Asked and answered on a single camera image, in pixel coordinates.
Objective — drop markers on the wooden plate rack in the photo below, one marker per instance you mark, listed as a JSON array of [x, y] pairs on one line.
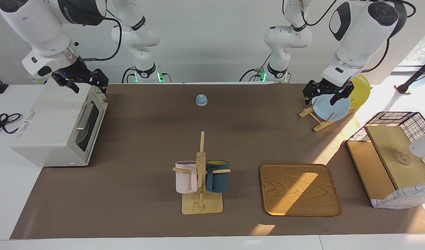
[[306, 113]]

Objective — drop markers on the blue jar with wooden knob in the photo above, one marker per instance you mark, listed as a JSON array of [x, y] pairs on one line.
[[201, 100]]

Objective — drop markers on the bright window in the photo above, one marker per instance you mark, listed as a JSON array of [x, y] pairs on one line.
[[420, 48]]

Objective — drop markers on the light blue plate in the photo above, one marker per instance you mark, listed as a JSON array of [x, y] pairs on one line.
[[321, 107]]

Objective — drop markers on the white toaster oven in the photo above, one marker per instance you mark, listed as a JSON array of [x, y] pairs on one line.
[[45, 121]]

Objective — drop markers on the brown table mat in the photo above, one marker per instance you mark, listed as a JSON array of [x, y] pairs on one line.
[[146, 139]]

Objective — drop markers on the pink mug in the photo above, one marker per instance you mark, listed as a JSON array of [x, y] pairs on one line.
[[184, 178]]

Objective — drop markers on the wooden tray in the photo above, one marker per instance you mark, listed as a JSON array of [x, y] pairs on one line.
[[295, 194]]

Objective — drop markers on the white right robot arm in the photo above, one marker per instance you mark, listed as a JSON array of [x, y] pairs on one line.
[[42, 31]]

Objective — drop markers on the yellow plate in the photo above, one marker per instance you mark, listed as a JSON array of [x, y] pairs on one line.
[[361, 92]]

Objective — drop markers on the black stand with pole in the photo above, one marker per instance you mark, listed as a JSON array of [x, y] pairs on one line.
[[401, 88]]

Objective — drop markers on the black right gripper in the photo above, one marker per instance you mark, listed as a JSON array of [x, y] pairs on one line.
[[82, 74]]

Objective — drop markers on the dark blue mug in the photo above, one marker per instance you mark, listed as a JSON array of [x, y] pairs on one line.
[[218, 180]]

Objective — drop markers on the white rounded cylinder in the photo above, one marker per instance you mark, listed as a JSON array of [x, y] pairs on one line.
[[424, 146]]

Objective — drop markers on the wooden mug rack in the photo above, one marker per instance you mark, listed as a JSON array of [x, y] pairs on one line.
[[202, 205]]

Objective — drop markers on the plain wooden board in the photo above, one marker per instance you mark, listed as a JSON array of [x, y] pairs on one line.
[[368, 170]]

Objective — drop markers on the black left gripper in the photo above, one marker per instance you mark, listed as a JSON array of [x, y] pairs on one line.
[[328, 87]]

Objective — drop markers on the wooden lid with glass knob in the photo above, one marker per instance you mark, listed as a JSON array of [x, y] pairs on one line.
[[389, 152]]

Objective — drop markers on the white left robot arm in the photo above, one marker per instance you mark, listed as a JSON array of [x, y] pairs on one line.
[[358, 38]]

